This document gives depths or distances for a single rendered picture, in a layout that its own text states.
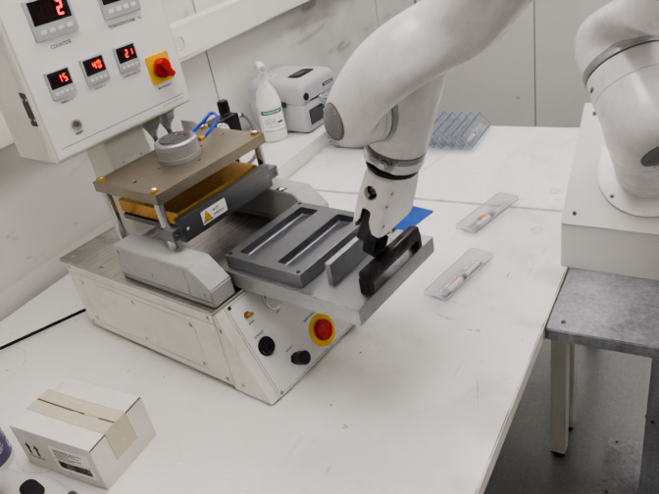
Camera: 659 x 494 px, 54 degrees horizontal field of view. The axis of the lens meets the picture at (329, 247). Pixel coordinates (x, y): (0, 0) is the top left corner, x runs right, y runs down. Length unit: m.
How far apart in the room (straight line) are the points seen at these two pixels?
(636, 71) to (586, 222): 0.45
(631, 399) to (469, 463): 1.24
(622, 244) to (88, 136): 1.01
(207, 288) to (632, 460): 1.33
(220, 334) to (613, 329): 0.68
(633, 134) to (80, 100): 0.90
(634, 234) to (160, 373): 0.93
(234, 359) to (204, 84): 1.19
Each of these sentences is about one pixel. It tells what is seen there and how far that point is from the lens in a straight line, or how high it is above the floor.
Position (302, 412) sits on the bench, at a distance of 1.11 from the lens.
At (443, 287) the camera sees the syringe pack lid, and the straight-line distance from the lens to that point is 1.30.
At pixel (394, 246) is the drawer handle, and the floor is 1.01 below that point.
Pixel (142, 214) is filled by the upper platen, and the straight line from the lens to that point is 1.22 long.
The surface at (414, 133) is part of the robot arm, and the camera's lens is 0.83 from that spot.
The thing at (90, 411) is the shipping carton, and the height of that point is 0.84.
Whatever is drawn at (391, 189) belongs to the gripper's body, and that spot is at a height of 1.13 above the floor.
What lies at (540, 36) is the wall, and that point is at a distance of 3.41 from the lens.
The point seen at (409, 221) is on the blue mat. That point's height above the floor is 0.75.
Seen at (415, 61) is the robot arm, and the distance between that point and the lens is 0.72.
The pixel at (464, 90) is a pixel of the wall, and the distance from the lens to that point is 3.60.
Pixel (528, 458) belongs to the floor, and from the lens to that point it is 2.00.
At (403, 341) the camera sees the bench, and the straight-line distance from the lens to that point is 1.21.
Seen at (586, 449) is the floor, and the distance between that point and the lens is 2.04.
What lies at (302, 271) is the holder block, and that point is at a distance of 0.99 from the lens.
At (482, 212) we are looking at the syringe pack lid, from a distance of 1.55.
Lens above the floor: 1.51
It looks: 30 degrees down
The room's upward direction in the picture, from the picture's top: 11 degrees counter-clockwise
